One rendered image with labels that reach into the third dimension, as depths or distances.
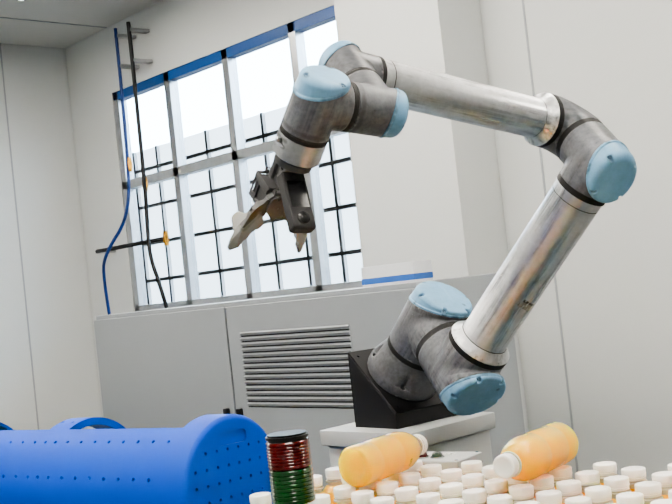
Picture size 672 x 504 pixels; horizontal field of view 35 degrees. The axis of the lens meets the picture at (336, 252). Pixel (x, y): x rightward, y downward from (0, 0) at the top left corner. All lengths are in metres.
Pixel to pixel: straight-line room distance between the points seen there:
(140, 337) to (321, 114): 3.25
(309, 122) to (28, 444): 1.00
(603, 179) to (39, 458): 1.31
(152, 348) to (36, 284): 2.90
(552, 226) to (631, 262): 2.32
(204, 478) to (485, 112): 0.91
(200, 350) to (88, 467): 2.41
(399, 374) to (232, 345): 1.84
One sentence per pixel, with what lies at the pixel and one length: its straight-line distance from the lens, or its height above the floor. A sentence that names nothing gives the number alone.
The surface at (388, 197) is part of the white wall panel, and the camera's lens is 5.04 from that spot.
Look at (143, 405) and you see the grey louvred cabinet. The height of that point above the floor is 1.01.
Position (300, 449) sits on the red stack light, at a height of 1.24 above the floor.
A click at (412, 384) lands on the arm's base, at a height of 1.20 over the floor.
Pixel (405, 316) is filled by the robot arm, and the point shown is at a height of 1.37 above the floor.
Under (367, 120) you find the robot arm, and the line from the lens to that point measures 1.89.
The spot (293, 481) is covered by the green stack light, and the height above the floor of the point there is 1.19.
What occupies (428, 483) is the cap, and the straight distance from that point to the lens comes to 1.87.
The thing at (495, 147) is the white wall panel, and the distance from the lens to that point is 4.99.
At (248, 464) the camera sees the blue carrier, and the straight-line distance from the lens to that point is 2.17.
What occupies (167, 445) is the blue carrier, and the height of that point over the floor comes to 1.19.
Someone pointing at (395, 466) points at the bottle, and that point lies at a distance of 1.91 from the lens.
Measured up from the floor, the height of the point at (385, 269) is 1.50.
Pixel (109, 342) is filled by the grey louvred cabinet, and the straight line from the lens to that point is 5.23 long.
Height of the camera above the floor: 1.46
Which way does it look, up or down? 2 degrees up
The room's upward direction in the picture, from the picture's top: 6 degrees counter-clockwise
